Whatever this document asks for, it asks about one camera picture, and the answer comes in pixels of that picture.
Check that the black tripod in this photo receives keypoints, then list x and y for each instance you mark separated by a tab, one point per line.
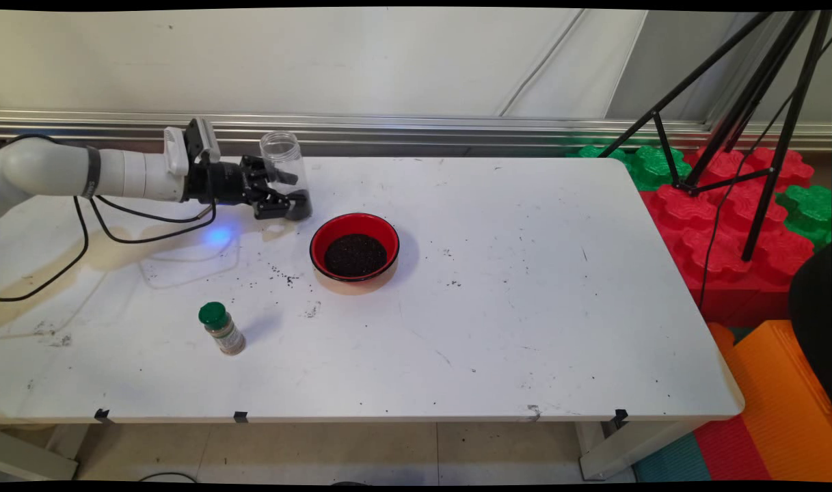
788	137

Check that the orange ribbed foam mat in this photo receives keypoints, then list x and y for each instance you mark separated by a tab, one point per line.
778	396

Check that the red bowl with black rim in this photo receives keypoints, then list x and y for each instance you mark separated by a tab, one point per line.
333	229

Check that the black tape piece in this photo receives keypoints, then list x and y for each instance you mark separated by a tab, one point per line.
240	416
621	417
102	414

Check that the large black rounded object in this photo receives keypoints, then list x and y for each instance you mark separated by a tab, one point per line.
812	321

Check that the clear plastic jar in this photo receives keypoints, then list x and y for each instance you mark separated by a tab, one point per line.
286	154

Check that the red foam block pile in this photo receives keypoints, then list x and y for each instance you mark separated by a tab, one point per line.
723	246

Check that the green foam block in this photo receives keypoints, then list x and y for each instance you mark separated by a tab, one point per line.
809	212
655	167

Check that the aluminium wall rail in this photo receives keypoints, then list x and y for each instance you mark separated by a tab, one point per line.
457	130

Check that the black seeds heap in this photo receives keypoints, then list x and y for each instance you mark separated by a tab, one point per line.
355	255
306	205

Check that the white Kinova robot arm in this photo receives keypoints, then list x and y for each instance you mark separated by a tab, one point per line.
46	167

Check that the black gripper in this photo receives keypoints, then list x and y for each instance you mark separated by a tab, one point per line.
217	183

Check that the red foam mat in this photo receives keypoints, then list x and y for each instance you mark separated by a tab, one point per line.
730	451

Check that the green-lidded spice bottle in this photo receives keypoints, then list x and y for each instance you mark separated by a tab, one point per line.
224	331

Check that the white table leg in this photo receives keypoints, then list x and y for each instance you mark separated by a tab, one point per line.
36	454
634	447

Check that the teal foam mat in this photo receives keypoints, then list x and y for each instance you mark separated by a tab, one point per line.
672	461

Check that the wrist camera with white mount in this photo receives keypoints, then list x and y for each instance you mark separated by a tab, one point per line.
200	140

